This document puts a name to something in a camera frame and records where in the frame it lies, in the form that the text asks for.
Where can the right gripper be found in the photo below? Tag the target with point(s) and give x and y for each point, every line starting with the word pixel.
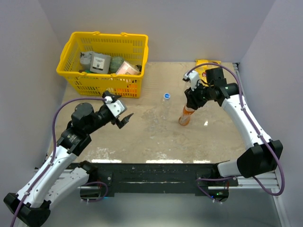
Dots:
pixel 193 102

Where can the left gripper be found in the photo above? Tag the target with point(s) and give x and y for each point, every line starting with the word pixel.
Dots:
pixel 119 123

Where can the orange drink bottle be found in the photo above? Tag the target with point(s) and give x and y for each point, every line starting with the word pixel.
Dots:
pixel 185 117

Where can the blue bottle cap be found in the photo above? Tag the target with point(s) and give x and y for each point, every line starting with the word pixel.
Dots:
pixel 166 96

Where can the clear bottle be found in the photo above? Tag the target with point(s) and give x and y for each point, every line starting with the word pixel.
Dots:
pixel 165 108

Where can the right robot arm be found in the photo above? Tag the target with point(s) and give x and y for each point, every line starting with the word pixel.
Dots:
pixel 262 152

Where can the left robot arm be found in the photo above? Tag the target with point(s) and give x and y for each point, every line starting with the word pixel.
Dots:
pixel 33 203

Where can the yellow chips bag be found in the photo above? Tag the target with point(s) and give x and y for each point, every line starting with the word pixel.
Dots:
pixel 201 70

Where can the pink packet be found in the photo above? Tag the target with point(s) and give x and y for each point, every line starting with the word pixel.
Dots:
pixel 127 69

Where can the green scrub sponge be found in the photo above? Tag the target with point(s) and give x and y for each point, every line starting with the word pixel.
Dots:
pixel 115 64

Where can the grey box with label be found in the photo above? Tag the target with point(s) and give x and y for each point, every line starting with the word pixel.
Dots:
pixel 100 63

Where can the yellow plastic basket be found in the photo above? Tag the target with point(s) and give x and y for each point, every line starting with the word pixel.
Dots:
pixel 132 47

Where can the grey pouch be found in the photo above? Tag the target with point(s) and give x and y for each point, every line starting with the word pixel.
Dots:
pixel 85 59

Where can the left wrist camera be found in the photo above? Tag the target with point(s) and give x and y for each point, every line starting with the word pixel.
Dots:
pixel 116 107

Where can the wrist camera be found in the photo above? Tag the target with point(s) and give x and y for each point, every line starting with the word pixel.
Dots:
pixel 116 107
pixel 192 77

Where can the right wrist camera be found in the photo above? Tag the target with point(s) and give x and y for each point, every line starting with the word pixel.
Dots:
pixel 192 77

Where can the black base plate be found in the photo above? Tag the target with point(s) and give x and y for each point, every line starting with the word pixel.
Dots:
pixel 111 178

